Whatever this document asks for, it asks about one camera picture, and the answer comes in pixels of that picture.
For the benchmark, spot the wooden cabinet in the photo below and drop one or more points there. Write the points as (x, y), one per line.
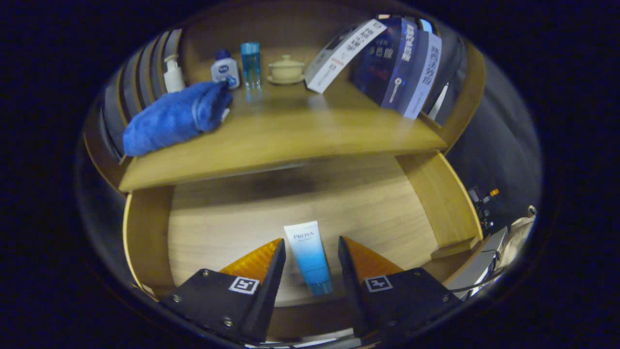
(290, 31)

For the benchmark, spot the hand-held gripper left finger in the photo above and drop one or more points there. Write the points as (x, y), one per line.
(264, 295)

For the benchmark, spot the white pump bottle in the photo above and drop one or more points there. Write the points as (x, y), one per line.
(173, 77)

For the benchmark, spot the white lotion bottle blue cap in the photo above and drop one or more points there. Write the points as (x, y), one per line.
(225, 70)

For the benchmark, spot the beige bag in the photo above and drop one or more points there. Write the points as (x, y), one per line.
(518, 237)

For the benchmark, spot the wooden drawer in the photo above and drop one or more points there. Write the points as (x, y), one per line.
(242, 218)

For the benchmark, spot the blue white cosmetic tube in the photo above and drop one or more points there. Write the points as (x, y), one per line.
(310, 257)

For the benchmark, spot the clear blue bottle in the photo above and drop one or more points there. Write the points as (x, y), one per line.
(251, 65)

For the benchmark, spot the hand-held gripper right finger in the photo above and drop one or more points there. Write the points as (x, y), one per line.
(352, 295)

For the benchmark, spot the orange black tool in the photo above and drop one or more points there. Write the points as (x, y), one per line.
(484, 201)

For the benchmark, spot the rolled blue towel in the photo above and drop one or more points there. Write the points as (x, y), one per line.
(169, 118)

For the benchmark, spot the beige lidded teacup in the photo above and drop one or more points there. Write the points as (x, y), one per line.
(286, 70)

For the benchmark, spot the dark blue book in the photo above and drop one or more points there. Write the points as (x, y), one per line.
(382, 63)

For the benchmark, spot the wooden countertop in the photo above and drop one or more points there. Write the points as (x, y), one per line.
(290, 135)

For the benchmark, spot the lavender book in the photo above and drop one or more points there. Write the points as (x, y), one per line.
(424, 77)

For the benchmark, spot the white book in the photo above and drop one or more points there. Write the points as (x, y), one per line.
(341, 55)

